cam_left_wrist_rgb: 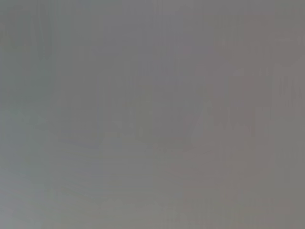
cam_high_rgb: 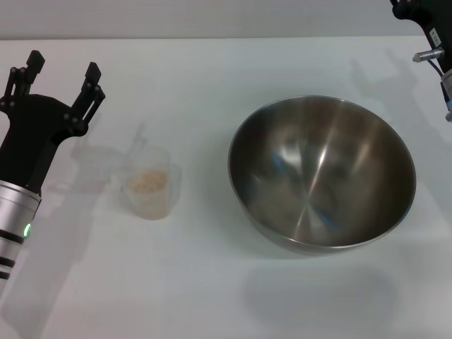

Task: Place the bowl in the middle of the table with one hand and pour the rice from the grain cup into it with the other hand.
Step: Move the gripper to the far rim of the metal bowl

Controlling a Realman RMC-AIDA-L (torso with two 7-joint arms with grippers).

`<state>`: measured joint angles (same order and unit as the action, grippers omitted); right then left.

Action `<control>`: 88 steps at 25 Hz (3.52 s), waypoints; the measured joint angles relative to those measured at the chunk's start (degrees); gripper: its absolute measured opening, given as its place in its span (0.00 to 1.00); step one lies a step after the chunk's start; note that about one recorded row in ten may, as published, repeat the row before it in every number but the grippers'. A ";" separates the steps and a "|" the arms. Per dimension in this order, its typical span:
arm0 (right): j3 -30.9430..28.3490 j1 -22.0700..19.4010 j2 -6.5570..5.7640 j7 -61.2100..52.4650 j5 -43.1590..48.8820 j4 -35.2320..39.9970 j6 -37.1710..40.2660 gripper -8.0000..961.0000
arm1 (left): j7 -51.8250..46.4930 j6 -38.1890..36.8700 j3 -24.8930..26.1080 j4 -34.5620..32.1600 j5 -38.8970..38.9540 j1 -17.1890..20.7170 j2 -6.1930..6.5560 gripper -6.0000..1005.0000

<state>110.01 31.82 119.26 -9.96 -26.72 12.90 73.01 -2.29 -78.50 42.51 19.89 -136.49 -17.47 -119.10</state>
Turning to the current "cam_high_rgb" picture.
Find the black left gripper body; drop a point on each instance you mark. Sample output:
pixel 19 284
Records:
pixel 31 134

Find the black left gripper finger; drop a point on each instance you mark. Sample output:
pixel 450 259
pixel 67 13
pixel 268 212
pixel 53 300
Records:
pixel 35 61
pixel 92 76

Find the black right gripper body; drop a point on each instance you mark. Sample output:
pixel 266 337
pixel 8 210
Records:
pixel 434 17

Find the white rice grains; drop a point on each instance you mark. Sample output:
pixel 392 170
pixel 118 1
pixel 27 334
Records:
pixel 147 181

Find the clear plastic measuring cup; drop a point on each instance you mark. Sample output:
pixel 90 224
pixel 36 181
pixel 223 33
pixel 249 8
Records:
pixel 152 197

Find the stainless steel mixing bowl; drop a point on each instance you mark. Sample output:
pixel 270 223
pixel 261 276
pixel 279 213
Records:
pixel 321 176

